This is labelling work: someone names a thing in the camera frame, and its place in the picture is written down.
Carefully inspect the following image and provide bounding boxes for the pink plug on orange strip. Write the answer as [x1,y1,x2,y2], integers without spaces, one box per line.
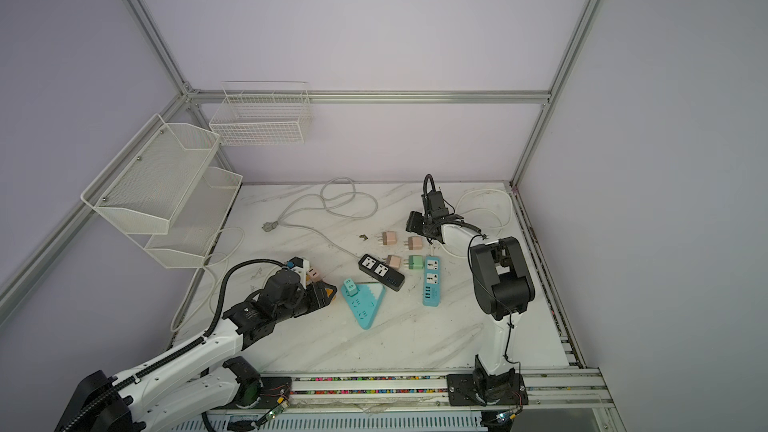
[307,269,323,282]

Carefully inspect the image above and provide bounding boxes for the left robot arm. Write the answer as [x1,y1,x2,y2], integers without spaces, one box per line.
[56,258,338,431]

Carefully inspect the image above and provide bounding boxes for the pink plug black strip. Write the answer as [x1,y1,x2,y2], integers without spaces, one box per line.
[405,236,424,251]
[381,231,398,246]

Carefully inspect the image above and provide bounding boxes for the white cable of blue strip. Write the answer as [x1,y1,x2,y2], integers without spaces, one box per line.
[443,187,515,259]

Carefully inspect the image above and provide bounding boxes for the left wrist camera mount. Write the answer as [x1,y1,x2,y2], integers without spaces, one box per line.
[286,257,311,281]

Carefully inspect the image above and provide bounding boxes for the black power strip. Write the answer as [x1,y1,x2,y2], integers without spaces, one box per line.
[358,254,405,291]

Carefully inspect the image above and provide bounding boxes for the white wire basket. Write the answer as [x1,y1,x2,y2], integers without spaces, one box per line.
[209,81,313,146]

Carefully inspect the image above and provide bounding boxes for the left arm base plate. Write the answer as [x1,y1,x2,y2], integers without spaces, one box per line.
[216,376,293,410]

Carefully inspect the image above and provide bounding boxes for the blue power strip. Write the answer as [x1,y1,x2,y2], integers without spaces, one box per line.
[422,256,441,307]

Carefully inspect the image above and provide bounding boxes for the grey cable of black strip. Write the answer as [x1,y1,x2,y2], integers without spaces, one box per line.
[261,176,379,259]

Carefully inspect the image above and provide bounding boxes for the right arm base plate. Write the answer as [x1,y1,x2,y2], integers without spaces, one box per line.
[446,370,529,407]

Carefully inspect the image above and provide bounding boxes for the teal plug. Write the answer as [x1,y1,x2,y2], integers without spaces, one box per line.
[342,278,359,297]

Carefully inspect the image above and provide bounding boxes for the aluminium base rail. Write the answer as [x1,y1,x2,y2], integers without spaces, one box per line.
[119,368,616,418]

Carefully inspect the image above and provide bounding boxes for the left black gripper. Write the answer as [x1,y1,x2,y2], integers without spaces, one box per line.
[275,279,337,324]

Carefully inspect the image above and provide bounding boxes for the green plug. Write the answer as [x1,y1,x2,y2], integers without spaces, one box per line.
[406,255,425,270]

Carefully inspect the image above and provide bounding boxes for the white mesh shelf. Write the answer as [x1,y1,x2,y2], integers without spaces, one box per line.
[144,167,242,269]
[80,114,221,235]

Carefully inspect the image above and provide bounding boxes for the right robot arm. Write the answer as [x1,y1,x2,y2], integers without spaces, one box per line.
[406,174,536,407]

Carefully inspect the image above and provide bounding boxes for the teal triangular power strip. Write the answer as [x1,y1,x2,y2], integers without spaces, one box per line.
[341,282,385,330]

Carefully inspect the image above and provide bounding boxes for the lower white mesh shelf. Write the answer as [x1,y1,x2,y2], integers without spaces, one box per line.
[144,167,242,269]

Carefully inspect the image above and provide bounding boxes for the upper white mesh shelf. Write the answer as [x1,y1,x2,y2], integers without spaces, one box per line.
[80,114,221,235]

